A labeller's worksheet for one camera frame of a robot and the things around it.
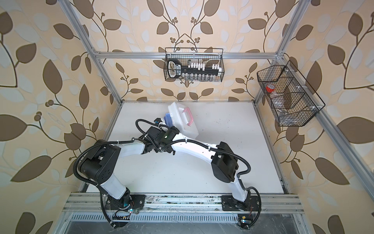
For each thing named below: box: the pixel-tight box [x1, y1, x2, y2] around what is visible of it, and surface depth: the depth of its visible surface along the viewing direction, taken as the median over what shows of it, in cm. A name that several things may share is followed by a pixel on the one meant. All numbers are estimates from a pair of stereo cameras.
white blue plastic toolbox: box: [164, 101, 200, 140], surface depth 90 cm
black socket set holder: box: [167, 58, 220, 79], surface depth 84 cm
